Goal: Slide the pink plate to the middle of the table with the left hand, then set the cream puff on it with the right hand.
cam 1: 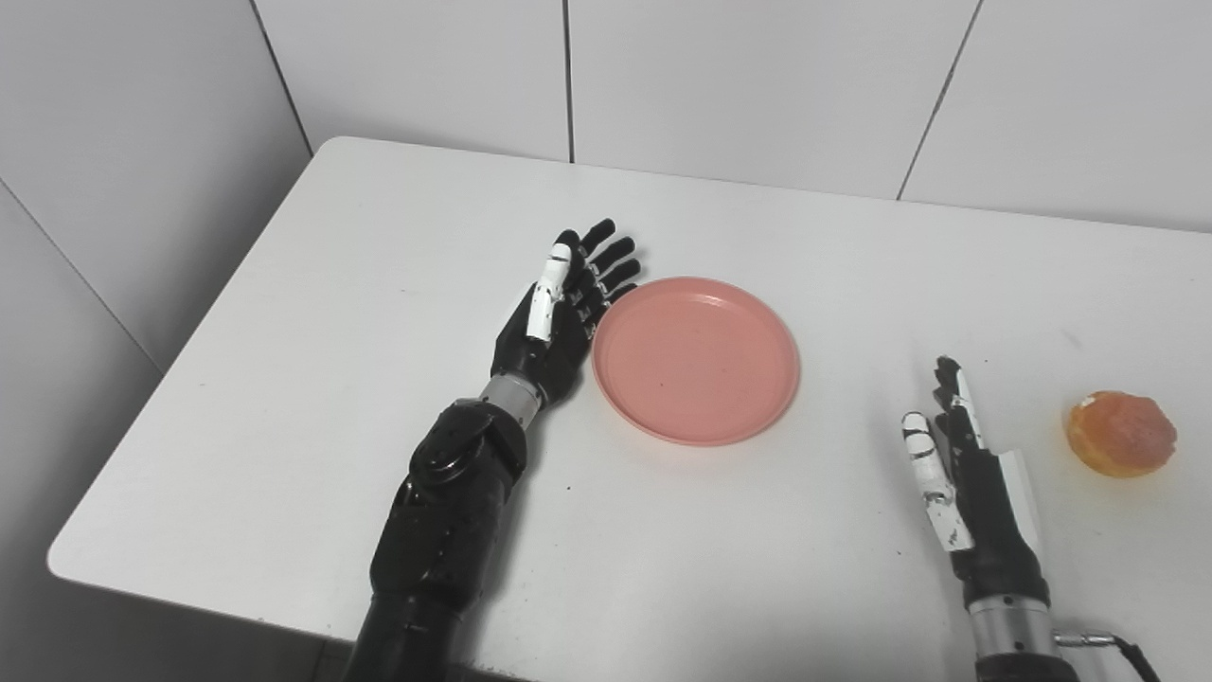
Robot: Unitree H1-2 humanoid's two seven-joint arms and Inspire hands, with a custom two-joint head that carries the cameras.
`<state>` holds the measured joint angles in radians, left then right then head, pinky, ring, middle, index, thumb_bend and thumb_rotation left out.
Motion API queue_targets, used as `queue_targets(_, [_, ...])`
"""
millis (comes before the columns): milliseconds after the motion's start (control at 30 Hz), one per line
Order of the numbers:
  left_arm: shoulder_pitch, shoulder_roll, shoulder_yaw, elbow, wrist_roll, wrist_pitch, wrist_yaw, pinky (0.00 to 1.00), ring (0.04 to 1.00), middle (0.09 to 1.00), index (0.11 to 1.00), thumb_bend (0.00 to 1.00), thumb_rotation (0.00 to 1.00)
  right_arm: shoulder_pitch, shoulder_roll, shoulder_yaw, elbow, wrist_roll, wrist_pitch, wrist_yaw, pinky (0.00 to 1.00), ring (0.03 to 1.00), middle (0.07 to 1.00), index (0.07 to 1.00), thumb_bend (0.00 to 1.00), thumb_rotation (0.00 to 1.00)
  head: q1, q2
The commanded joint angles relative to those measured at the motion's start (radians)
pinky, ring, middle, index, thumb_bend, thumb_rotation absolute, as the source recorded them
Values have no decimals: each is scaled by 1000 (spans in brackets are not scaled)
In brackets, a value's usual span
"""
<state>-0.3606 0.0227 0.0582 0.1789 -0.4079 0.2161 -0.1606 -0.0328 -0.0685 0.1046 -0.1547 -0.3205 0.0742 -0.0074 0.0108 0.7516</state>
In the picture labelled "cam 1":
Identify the orange glazed cream puff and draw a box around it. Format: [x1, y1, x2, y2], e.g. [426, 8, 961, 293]
[1064, 390, 1179, 478]

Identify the pink round plate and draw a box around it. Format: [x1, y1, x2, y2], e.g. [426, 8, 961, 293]
[591, 276, 801, 447]

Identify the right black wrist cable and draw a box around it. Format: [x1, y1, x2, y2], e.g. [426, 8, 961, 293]
[1054, 629, 1163, 682]

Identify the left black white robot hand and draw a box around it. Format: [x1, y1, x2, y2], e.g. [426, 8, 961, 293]
[490, 219, 642, 410]

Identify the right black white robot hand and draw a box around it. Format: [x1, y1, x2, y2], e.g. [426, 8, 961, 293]
[900, 356, 1052, 609]

